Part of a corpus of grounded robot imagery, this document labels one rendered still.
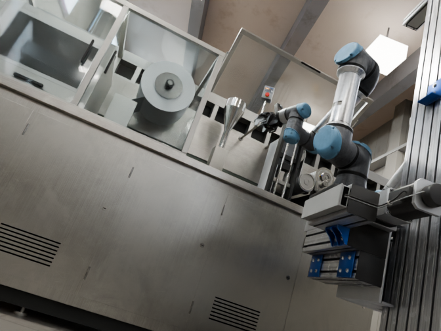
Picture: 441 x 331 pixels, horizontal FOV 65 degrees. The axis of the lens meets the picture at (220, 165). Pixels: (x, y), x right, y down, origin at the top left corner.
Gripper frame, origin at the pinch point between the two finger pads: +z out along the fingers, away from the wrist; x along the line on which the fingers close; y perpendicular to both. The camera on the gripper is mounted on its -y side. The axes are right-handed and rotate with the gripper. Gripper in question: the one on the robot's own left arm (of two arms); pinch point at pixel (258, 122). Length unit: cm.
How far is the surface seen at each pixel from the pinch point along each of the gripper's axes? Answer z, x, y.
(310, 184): 15, 65, -2
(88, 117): 24, -70, 46
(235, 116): 36.8, 3.5, -17.7
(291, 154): 11.1, 38.1, -6.8
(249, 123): 59, 28, -37
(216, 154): 38.2, 4.4, 12.3
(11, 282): 26, -57, 121
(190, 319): 5, 15, 104
